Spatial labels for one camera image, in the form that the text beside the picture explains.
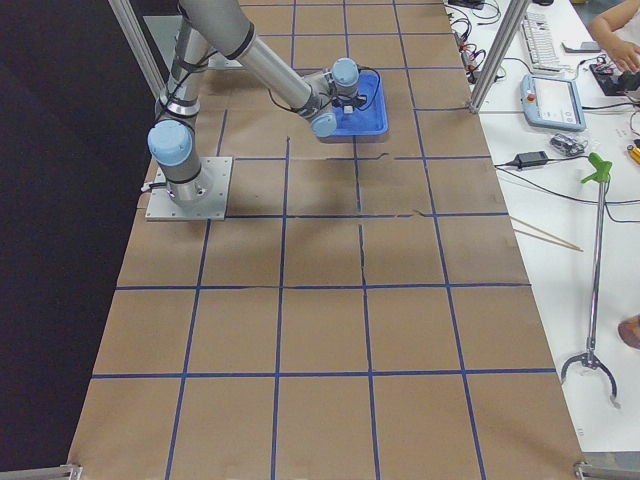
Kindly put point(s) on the teach pendant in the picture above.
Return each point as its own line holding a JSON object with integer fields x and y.
{"x": 551, "y": 103}

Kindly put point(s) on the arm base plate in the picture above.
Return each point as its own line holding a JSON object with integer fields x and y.
{"x": 204, "y": 198}

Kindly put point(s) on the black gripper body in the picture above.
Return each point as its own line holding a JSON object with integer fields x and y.
{"x": 356, "y": 101}

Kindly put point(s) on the green grabber tool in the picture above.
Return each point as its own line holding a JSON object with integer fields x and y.
{"x": 588, "y": 359}

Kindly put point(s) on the wooden chopsticks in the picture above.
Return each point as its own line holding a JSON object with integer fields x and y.
{"x": 527, "y": 229}

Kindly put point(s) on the white keyboard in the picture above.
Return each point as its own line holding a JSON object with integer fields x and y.
{"x": 537, "y": 38}

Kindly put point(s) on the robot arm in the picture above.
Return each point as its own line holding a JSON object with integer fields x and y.
{"x": 210, "y": 27}

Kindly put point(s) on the aluminium frame post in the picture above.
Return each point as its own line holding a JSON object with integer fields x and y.
{"x": 509, "y": 25}

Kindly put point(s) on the black power adapter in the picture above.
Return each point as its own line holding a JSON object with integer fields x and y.
{"x": 531, "y": 159}

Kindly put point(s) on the blue plastic tray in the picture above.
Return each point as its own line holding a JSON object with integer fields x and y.
{"x": 372, "y": 119}

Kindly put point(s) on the person hand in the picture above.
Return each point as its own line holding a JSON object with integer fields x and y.
{"x": 625, "y": 55}

